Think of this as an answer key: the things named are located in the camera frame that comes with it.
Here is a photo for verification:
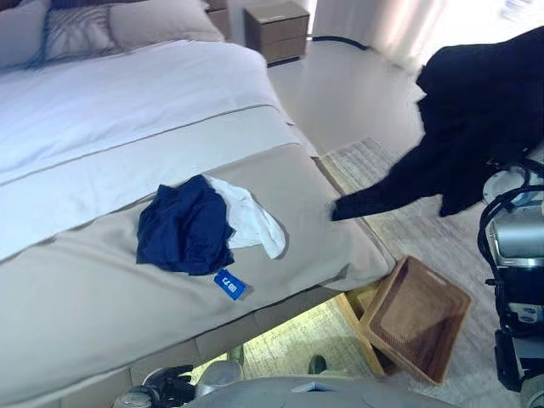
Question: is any grey robot torso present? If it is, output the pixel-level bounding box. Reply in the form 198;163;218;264
186;375;430;408

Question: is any plain beige pillow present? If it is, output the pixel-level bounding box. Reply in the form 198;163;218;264
108;0;226;53
0;0;53;72

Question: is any white garment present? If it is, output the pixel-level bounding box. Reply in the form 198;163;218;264
203;175;287;261

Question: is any light wooden stand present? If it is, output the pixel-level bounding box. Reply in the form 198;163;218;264
334;283;388;378

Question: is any blue paper tag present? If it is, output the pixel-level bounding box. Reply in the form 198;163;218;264
212;268;250;303

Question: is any white sheer curtain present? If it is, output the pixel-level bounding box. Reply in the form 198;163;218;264
313;0;544;71

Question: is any beige bed runner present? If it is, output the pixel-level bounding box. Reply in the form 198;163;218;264
0;143;397;407

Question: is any white duvet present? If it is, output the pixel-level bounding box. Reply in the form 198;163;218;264
0;39;308;261

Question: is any grey striped rug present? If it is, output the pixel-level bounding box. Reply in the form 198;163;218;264
235;135;530;408

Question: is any dark robot foot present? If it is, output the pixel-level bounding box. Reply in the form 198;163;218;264
308;354;329;377

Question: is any grey patterned cushion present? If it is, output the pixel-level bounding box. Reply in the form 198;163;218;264
41;4;123;64

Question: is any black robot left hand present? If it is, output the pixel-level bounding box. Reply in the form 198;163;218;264
142;364;197;405

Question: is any brown wooden nightstand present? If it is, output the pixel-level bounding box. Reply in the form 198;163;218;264
243;0;311;65

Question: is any navy blue garment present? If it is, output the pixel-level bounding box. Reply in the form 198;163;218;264
135;174;237;277

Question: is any brown wicker basket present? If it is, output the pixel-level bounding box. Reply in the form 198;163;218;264
366;254;473;386

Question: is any black garment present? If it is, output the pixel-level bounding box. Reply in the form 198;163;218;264
330;25;544;223

